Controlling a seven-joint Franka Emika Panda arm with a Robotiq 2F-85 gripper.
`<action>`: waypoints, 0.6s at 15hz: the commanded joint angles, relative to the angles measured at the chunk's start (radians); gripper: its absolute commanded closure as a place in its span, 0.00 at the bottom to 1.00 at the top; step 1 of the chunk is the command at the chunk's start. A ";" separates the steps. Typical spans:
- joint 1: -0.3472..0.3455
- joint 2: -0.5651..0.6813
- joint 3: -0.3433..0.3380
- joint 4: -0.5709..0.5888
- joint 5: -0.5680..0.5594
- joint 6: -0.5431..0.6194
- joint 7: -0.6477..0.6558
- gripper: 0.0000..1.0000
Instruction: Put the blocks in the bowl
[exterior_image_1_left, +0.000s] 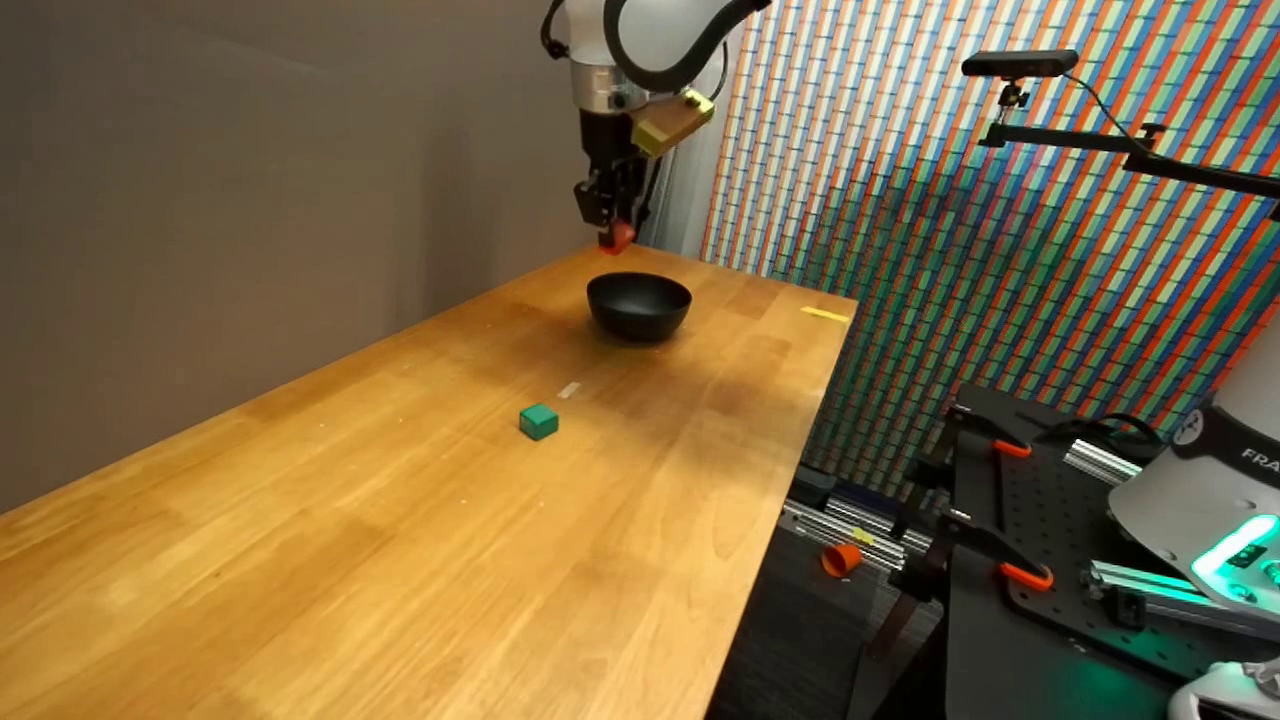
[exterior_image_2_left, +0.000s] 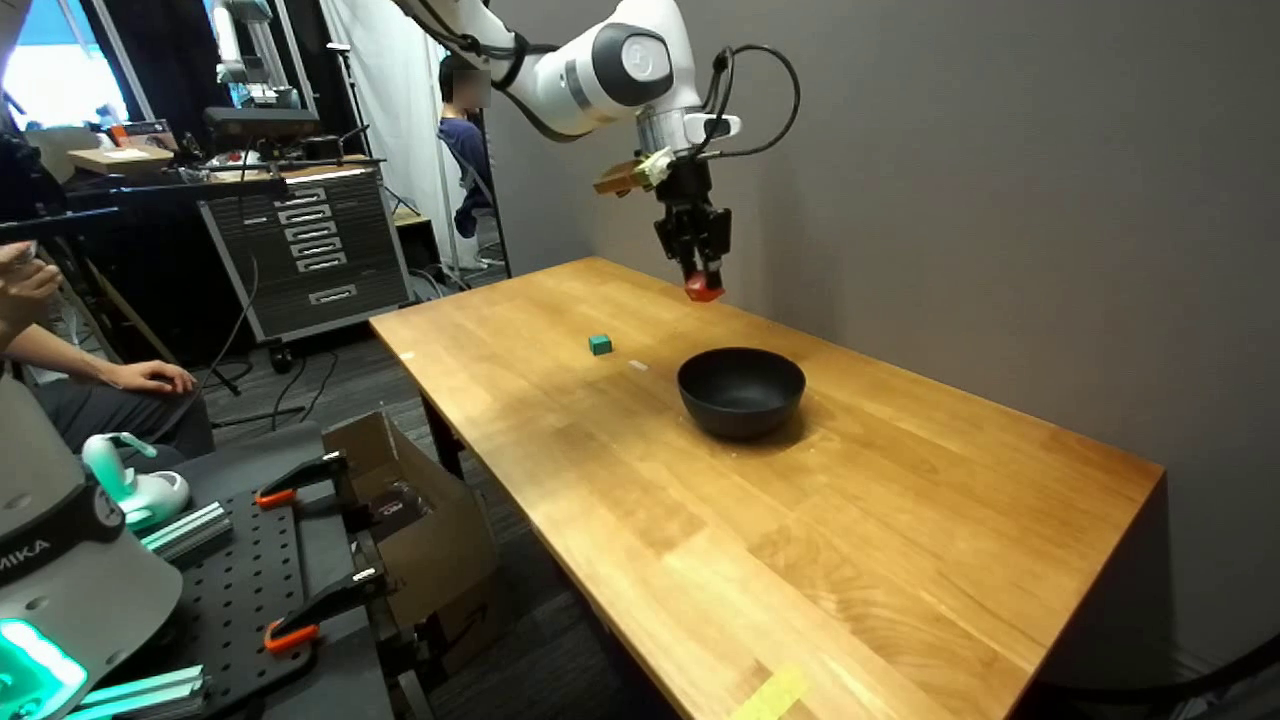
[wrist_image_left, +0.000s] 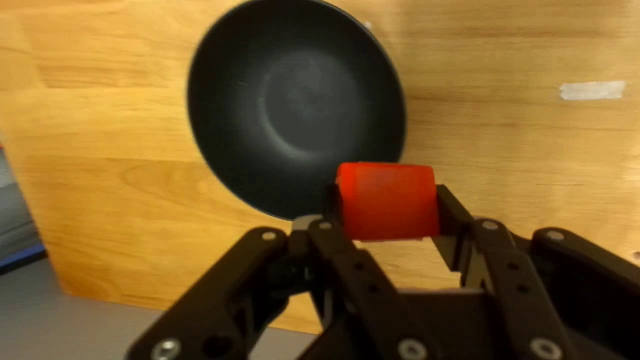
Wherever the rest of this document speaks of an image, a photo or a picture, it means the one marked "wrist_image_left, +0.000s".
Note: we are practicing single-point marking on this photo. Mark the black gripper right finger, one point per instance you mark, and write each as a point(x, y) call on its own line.
point(567, 293)

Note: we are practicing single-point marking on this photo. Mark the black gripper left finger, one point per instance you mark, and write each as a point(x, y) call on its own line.
point(233, 293)

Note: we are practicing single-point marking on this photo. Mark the red block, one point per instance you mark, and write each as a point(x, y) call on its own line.
point(387, 200)

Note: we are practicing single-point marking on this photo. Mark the black bowl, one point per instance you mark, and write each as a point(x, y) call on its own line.
point(292, 100)

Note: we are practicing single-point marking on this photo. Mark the white tape strip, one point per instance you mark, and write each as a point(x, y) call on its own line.
point(593, 91)

